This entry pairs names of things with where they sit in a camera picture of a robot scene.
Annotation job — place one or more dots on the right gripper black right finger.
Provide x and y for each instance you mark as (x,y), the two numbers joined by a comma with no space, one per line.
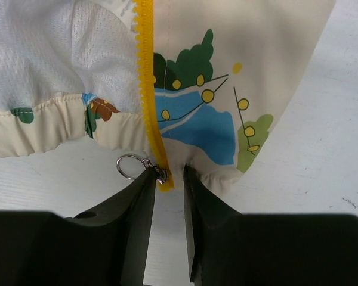
(226,247)

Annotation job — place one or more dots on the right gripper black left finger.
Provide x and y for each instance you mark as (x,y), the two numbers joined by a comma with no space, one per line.
(104,245)

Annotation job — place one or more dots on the yellow patterned child jacket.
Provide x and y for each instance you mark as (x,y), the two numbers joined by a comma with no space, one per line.
(197,83)

